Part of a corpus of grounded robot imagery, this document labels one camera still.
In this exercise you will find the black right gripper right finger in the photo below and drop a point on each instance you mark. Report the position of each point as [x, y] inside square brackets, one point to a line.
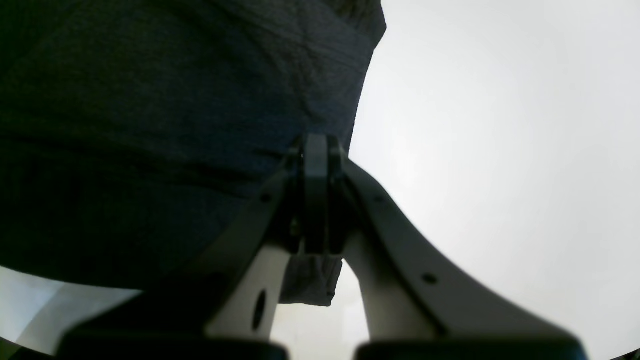
[418, 304]

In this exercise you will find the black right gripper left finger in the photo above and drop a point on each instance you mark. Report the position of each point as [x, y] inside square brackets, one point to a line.
[221, 305]

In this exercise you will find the black t-shirt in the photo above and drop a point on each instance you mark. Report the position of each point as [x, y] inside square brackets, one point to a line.
[133, 131]

